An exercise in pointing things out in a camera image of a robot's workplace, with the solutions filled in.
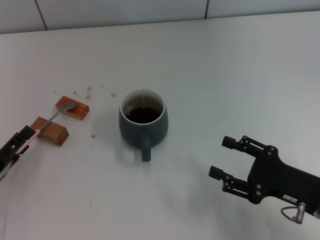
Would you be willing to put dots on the grey ceramic cup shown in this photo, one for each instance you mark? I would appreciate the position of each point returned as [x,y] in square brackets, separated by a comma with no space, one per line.
[140,135]

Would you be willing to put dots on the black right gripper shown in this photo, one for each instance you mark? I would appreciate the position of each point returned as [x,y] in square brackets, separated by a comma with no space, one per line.
[275,177]

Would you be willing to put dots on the dark coffee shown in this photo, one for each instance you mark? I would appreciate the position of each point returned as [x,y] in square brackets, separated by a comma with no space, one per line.
[143,115]

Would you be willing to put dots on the stained orange wooden block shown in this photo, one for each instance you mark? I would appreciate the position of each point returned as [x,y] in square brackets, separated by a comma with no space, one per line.
[77,110]

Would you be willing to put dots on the plain brown wooden block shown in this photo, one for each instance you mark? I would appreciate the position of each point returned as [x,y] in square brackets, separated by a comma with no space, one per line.
[53,132]

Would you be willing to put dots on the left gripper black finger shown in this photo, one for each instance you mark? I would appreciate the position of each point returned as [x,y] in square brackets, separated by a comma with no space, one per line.
[23,135]
[11,161]

